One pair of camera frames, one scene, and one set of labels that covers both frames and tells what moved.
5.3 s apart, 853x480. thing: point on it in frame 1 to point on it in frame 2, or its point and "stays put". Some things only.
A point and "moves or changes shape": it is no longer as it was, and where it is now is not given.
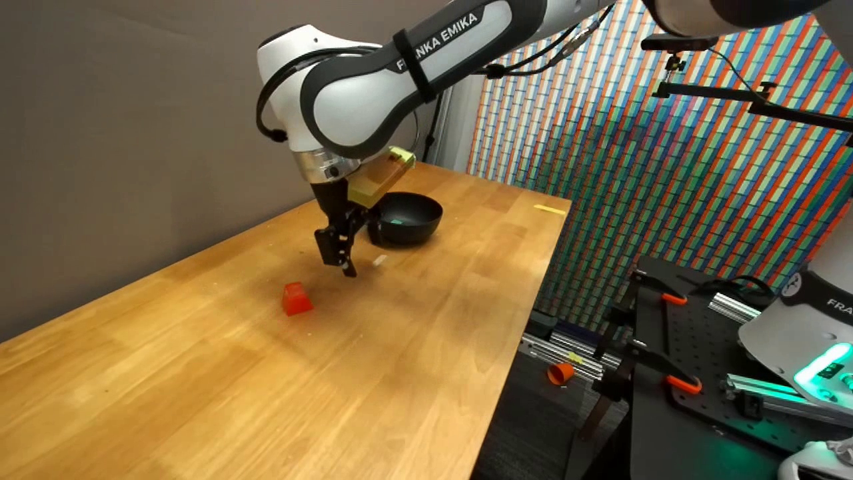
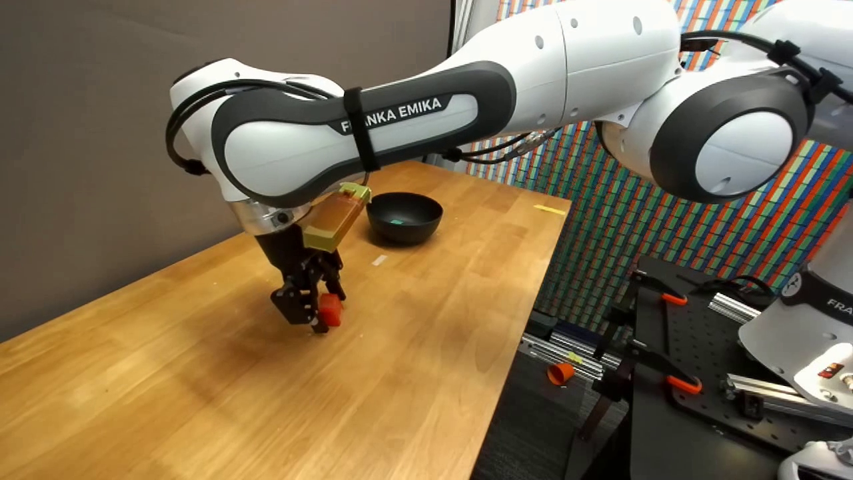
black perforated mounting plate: (688, 348) stays put
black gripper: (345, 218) to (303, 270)
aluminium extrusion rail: (582, 356) stays put
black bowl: (403, 218) stays put
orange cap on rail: (560, 372) stays put
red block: (298, 298) moves or changes shape
